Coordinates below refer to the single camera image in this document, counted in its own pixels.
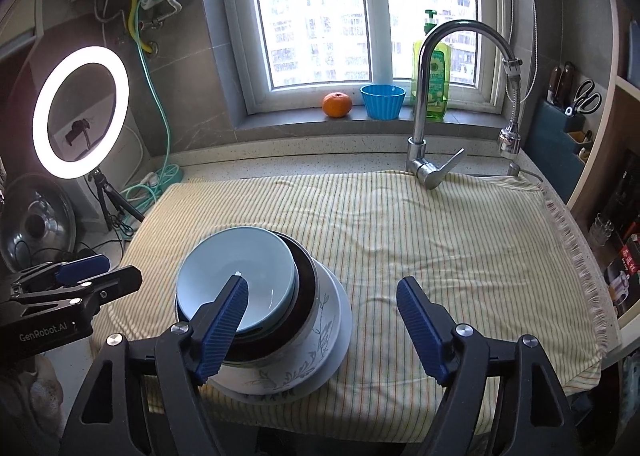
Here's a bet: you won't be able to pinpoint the window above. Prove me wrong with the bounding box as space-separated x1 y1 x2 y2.
215 0 516 116

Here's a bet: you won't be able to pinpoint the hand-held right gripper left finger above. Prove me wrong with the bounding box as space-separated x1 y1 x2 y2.
57 275 249 456

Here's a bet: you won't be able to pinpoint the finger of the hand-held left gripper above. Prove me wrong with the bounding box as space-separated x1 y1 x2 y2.
0 254 112 309
70 265 143 309

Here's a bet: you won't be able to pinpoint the black tripod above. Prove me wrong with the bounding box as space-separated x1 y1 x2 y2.
87 171 146 232

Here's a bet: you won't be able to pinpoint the wooden shelf unit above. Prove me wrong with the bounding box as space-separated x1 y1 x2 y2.
565 0 640 387

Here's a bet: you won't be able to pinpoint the scissors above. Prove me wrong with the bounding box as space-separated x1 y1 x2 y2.
565 79 603 117

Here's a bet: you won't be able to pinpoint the yellow hose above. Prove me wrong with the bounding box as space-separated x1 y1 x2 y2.
128 0 152 56

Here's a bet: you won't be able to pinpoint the person's left hand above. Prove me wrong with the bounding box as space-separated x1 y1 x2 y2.
27 353 66 424

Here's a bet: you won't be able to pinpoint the chrome faucet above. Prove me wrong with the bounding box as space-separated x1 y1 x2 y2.
406 20 523 190

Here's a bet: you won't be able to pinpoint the ring light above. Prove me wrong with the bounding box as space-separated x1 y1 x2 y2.
32 45 131 180

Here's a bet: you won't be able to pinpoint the red box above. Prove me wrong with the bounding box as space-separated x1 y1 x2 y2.
602 233 640 319

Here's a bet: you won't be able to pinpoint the chrome faucet sprayer attachment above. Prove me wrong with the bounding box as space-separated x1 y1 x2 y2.
495 56 526 177

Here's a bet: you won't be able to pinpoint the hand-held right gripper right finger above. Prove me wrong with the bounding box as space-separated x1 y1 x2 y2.
396 276 583 456

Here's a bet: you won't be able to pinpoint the dark knife holder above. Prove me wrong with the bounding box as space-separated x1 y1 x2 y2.
529 98 593 207

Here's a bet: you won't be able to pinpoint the green hose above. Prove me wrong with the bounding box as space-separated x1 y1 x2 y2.
120 0 182 214

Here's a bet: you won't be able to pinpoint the thin black cable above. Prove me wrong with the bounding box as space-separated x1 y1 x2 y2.
107 211 138 242

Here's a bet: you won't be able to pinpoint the white leaf print plate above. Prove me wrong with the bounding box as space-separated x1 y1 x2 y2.
207 261 342 394

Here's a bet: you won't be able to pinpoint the yellow striped cloth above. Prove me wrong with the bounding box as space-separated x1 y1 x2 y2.
92 171 608 449

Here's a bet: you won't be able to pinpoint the orange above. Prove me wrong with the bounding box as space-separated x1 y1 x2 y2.
322 92 353 119

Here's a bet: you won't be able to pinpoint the dark handled knife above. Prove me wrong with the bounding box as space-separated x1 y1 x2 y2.
546 65 563 106
559 62 577 107

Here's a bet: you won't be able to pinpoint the large steel pot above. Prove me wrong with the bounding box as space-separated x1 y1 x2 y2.
0 175 77 274

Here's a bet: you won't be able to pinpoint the clear drinking glass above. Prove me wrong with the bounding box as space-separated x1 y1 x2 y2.
589 213 613 247

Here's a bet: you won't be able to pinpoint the blue ribbed cup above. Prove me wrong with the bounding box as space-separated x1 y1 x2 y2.
360 84 407 120

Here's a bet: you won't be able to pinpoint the pale blue bowl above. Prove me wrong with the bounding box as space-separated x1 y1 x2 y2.
176 227 296 334

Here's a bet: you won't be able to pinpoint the green dish soap bottle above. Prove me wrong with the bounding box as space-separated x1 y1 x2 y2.
411 9 451 123

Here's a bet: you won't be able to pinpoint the red steel bowl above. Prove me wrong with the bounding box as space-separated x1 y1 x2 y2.
176 236 319 367

